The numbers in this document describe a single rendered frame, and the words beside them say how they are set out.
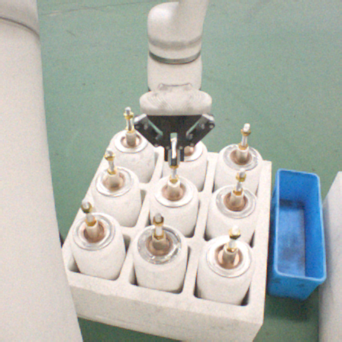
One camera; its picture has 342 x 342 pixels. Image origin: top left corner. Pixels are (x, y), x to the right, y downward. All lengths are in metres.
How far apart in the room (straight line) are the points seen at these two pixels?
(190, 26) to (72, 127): 0.86
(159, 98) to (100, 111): 0.84
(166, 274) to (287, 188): 0.49
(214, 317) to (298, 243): 0.39
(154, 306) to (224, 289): 0.13
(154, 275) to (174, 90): 0.31
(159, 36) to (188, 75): 0.06
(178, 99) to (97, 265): 0.34
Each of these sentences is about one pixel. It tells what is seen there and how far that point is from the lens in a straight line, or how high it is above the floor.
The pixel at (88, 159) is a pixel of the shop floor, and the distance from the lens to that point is 1.13.
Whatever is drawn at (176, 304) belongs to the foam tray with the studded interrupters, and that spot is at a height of 0.18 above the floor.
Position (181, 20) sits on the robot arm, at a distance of 0.44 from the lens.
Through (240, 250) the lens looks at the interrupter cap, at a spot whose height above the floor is 0.25.
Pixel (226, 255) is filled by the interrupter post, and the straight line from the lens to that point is 0.60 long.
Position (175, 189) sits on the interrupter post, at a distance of 0.68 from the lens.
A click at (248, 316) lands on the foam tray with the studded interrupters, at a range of 0.67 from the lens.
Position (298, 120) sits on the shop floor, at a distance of 1.31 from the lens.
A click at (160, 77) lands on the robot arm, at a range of 0.49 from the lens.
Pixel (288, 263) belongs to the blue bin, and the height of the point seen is 0.00.
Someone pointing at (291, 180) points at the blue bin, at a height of 0.09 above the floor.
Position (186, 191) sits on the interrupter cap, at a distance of 0.70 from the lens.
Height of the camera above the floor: 0.80
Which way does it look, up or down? 48 degrees down
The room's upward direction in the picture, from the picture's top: straight up
